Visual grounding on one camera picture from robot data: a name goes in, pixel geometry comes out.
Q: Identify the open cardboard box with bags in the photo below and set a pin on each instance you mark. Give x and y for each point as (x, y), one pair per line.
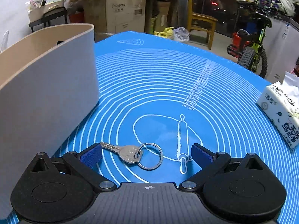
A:
(39, 9)

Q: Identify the clear plastic bag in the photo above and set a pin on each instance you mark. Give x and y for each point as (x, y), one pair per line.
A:
(181, 35)

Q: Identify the beige plastic bin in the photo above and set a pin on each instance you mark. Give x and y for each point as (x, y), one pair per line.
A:
(46, 98)

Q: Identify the white stuffed bag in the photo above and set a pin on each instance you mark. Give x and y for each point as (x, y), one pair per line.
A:
(287, 2)

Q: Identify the green black bicycle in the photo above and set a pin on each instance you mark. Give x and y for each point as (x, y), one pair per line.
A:
(251, 49)

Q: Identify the large cardboard box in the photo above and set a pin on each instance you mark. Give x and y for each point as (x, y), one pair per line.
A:
(116, 14)

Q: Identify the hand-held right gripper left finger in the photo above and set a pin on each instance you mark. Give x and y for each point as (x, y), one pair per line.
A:
(92, 155)

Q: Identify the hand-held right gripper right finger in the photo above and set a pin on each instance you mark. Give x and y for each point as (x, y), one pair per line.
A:
(201, 154)

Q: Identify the blue silicone mat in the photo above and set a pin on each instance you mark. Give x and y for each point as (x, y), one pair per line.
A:
(151, 86)

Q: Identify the red box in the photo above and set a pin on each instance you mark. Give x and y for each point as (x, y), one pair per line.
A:
(76, 17)

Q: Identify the yellow detergent bottle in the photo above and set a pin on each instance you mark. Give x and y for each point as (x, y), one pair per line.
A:
(165, 32)

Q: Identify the black metal cart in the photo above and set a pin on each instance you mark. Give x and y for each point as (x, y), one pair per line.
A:
(56, 14)

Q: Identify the white tissue pack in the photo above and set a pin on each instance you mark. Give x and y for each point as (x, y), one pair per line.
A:
(280, 107)

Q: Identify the wooden chair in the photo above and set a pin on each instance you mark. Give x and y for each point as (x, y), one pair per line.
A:
(201, 21)

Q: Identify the narrow brown cardboard box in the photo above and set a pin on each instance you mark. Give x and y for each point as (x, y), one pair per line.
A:
(162, 16)

